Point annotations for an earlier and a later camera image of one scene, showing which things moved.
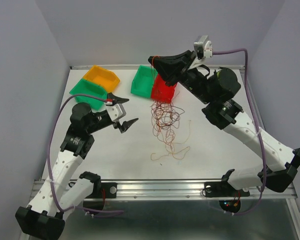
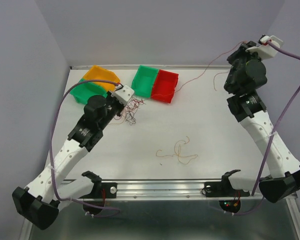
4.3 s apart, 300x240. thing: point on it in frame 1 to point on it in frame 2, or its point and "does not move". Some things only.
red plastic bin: [162, 92] does not move
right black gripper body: [193, 74] to [239, 58]
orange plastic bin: [106, 78] does not move
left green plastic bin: [86, 87] does not move
